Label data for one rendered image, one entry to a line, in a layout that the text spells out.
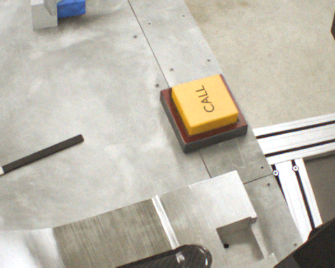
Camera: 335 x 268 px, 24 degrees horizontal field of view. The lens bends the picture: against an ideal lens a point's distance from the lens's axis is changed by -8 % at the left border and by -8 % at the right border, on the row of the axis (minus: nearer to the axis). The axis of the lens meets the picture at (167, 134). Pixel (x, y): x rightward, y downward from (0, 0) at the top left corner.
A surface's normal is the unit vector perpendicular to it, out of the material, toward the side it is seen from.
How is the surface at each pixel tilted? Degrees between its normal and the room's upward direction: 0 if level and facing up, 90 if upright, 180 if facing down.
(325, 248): 30
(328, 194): 0
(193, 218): 0
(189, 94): 0
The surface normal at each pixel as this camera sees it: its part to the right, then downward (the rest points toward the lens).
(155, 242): 0.01, -0.54
